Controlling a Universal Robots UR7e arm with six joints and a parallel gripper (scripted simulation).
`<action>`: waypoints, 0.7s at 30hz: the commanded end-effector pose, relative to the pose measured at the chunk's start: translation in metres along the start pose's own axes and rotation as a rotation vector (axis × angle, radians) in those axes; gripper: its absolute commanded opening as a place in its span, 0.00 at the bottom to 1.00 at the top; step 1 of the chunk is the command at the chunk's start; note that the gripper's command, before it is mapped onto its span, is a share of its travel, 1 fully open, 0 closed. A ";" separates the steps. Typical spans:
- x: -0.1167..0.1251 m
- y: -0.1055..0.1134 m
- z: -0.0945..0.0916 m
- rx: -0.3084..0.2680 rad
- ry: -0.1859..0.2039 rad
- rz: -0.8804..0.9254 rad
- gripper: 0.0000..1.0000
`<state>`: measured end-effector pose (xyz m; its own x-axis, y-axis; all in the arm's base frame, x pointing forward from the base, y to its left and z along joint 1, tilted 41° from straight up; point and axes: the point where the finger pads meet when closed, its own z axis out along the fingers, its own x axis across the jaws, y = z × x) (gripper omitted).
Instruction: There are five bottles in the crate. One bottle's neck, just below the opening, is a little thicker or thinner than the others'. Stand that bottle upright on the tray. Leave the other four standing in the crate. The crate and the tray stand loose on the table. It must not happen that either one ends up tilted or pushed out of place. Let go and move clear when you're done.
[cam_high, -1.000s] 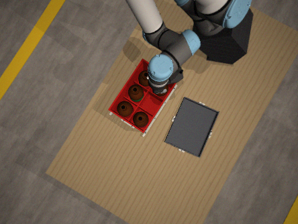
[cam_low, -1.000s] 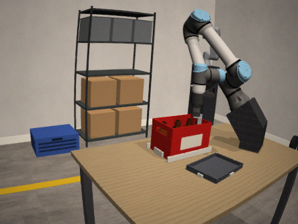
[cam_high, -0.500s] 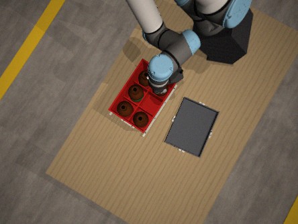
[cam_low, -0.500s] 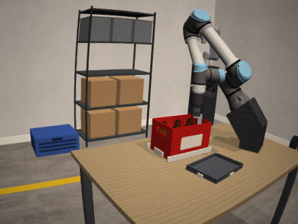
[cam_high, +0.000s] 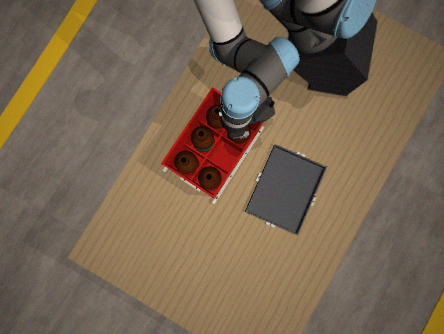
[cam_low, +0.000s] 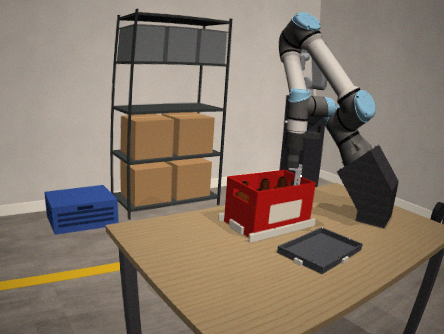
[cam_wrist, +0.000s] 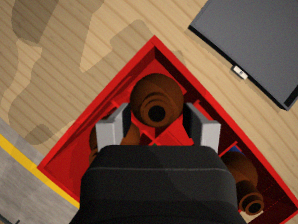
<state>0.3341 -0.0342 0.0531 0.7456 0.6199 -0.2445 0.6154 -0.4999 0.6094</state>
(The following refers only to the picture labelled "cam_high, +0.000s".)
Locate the red divided crate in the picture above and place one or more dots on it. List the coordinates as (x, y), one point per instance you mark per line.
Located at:
(225, 153)

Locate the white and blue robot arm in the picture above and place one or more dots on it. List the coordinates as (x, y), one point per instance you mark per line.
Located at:
(268, 65)

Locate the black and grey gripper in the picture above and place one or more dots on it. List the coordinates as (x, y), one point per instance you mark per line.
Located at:
(264, 112)

